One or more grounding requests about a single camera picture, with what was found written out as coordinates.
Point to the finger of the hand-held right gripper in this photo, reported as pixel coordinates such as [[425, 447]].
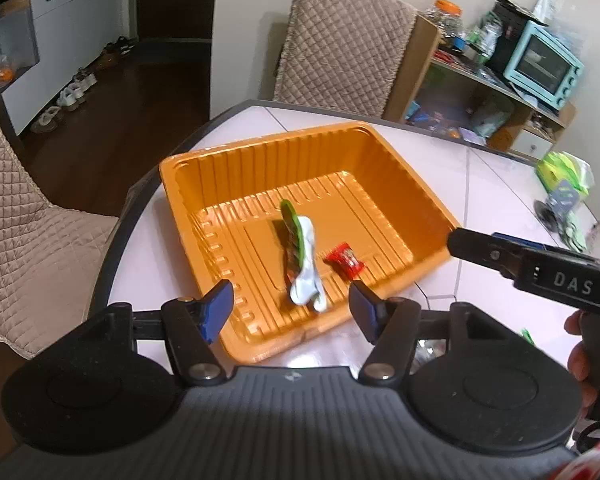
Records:
[[517, 242], [480, 252]]

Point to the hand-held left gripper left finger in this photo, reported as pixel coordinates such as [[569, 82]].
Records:
[[217, 310]]

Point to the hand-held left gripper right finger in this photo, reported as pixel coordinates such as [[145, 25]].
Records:
[[366, 310]]

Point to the red snack packet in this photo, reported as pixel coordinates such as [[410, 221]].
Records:
[[342, 260]]

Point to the green and white snack packet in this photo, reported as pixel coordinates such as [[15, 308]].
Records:
[[305, 280]]

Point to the orange plastic tray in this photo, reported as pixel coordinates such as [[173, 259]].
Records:
[[260, 185]]

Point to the person's right hand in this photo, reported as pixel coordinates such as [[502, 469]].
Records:
[[577, 365]]

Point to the green patterned packet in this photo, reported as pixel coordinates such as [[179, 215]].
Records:
[[576, 232]]

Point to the small green packet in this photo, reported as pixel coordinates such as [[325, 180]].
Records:
[[527, 336]]

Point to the bright green bag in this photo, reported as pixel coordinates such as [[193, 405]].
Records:
[[555, 170]]

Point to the small white drawer box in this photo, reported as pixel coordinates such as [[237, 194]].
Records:
[[530, 145]]

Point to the teal toaster oven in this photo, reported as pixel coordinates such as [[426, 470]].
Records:
[[540, 65]]

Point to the red and white item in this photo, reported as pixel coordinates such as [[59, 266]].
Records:
[[587, 465]]

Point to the wooden shelf unit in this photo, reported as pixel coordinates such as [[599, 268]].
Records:
[[410, 70]]

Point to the chair with quilted beige cover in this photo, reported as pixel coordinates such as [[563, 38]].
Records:
[[30, 240]]

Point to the black appliance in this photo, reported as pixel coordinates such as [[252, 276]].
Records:
[[505, 40]]

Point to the clear jar with orange lid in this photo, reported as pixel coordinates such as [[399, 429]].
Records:
[[445, 20]]

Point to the quilted beige chair back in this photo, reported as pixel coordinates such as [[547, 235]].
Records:
[[340, 45]]

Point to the row of shoes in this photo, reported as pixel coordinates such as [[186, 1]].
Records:
[[72, 95]]

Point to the dark wooden door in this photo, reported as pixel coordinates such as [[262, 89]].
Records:
[[175, 0]]

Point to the orange plastic bag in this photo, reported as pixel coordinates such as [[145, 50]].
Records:
[[2, 75]]

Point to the white cabinet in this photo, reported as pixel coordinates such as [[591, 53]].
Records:
[[65, 20]]

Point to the suction cup phone mount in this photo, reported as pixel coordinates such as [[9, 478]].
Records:
[[560, 205]]

